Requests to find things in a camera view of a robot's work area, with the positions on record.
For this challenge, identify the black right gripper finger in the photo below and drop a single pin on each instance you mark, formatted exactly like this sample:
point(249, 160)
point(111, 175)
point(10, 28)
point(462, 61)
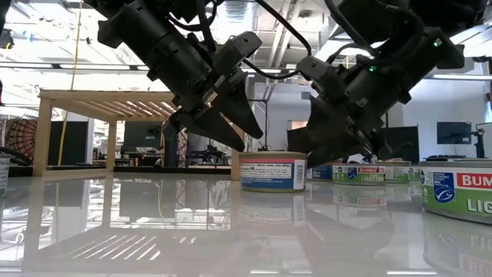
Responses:
point(378, 148)
point(330, 134)

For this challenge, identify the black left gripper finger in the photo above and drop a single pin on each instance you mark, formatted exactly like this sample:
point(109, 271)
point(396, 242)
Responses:
point(211, 129)
point(242, 111)

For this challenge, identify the green label tuna can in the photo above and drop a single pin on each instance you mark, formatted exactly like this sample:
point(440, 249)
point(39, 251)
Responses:
point(359, 177)
point(414, 174)
point(457, 192)
point(397, 175)

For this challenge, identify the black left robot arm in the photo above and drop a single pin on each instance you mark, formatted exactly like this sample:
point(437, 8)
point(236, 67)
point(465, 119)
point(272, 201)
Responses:
point(127, 34)

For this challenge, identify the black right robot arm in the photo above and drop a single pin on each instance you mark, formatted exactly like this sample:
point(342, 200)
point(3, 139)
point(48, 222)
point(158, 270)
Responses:
point(442, 23)

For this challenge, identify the light wooden slatted shelf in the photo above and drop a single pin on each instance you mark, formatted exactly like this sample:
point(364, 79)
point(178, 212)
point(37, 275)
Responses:
point(44, 134)

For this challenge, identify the large black panel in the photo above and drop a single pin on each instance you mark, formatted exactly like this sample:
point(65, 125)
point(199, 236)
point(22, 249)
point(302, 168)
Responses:
point(403, 142)

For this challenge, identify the black standing board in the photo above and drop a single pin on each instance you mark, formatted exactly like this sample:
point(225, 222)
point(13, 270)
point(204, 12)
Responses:
point(296, 140)

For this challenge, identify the ceiling light strip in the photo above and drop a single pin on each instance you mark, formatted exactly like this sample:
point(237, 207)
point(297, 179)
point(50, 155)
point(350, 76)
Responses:
point(269, 71)

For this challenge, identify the black keyboard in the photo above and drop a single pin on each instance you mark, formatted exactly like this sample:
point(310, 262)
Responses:
point(446, 157)

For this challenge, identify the dark desk monitor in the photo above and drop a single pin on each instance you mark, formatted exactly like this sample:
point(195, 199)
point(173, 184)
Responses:
point(140, 134)

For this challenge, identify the black cabinet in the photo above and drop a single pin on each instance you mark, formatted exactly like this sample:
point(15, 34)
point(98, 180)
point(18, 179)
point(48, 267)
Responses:
point(69, 142)

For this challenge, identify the red patterned tapestry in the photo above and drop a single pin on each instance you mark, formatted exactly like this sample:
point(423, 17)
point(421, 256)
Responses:
point(21, 138)

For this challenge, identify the black ceiling device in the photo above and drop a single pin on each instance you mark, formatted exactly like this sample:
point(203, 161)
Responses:
point(7, 38)

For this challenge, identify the black metal stand frame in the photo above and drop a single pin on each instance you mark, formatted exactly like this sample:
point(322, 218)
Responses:
point(266, 123)

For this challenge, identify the dark wall monitor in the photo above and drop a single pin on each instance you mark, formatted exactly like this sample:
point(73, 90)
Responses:
point(453, 132)

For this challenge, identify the ribbed silver ceiling duct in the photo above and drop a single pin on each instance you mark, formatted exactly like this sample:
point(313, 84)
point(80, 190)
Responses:
point(235, 9)

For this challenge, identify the black camera stand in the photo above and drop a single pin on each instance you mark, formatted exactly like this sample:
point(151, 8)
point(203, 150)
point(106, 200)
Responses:
point(479, 146)

